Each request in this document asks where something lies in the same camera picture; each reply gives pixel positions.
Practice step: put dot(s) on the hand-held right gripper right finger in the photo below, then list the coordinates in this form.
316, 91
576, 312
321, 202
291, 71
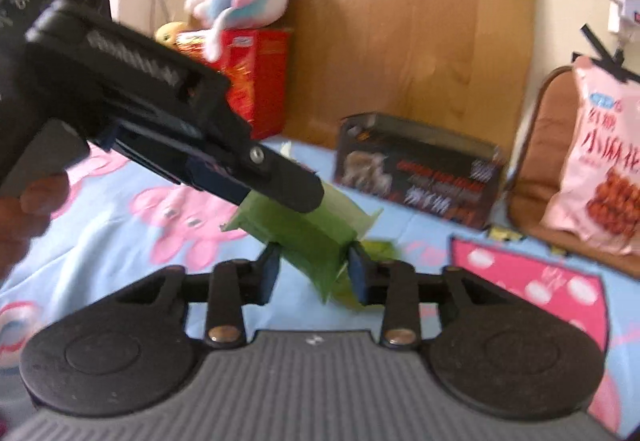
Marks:
359, 276

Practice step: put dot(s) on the cartoon printed bed sheet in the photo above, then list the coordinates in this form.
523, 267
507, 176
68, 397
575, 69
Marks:
125, 231

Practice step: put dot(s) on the yellow plush toy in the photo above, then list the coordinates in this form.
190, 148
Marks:
170, 33

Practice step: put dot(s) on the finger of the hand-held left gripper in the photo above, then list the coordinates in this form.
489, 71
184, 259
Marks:
285, 181

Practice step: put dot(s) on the brown seat cushion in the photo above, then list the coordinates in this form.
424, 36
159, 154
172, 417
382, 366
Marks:
535, 161

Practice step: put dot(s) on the pink snack bag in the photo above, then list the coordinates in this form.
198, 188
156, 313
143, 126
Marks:
595, 171

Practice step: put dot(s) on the black printed box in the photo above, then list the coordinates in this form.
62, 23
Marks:
415, 171

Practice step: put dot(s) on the person's left hand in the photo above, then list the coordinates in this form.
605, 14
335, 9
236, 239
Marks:
20, 221

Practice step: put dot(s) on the wooden board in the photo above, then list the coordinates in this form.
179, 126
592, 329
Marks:
400, 31

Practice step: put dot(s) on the red gift box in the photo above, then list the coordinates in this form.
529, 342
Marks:
260, 81

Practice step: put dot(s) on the green snack packet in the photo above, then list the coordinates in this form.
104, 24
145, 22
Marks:
310, 241

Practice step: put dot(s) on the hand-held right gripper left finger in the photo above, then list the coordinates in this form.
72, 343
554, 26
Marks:
270, 271

